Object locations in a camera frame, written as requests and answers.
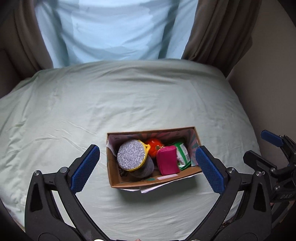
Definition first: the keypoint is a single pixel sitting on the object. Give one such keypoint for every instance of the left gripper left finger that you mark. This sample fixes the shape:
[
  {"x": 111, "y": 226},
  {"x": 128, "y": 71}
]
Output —
[{"x": 53, "y": 212}]

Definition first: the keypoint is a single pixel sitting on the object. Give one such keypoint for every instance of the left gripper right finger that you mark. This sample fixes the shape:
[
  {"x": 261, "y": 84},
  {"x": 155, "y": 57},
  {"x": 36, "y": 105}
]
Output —
[{"x": 252, "y": 220}]

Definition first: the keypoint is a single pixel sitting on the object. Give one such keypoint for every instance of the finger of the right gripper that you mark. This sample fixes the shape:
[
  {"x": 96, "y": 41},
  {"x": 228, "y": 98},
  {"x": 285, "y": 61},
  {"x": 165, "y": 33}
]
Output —
[{"x": 272, "y": 138}]

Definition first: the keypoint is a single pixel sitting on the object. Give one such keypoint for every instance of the green wet wipes pack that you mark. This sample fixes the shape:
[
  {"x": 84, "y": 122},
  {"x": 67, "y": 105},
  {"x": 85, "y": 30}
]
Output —
[{"x": 183, "y": 158}]

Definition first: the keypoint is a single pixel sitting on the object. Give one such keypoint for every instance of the magenta zip pouch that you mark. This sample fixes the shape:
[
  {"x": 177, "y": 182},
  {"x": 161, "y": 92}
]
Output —
[{"x": 167, "y": 160}]

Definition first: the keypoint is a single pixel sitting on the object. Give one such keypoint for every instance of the yellow silver round sponge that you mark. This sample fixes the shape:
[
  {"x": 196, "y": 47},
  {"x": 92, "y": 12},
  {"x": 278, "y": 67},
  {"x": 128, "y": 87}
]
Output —
[{"x": 132, "y": 155}]

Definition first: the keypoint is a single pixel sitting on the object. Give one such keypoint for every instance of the orange fluffy plush ball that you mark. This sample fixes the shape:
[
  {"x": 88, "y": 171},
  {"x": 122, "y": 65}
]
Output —
[{"x": 155, "y": 145}]

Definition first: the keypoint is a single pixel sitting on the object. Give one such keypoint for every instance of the pale green bed sheet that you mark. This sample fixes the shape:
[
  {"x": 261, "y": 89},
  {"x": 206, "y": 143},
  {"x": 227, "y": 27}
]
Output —
[{"x": 49, "y": 120}]

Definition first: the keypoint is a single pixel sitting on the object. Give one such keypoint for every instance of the cardboard box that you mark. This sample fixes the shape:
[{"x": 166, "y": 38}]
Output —
[{"x": 119, "y": 178}]

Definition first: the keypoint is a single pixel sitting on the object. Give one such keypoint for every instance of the grey fluffy rolled sock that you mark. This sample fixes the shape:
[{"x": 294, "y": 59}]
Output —
[{"x": 145, "y": 170}]

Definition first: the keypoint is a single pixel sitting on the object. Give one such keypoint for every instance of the brown curtain right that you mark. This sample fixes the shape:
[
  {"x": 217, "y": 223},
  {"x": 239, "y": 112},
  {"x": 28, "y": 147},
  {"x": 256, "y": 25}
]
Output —
[{"x": 222, "y": 33}]

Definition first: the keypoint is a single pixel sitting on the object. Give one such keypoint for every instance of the brown curtain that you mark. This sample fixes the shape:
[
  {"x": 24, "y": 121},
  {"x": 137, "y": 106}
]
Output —
[
  {"x": 23, "y": 50},
  {"x": 222, "y": 33}
]

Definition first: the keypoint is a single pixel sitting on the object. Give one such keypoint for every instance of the brown curtain left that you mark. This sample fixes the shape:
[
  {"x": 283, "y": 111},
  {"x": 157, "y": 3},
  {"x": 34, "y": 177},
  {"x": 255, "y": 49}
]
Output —
[{"x": 23, "y": 50}]

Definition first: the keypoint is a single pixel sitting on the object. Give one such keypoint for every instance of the light blue window cloth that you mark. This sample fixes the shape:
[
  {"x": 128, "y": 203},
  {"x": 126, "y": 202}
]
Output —
[{"x": 77, "y": 32}]

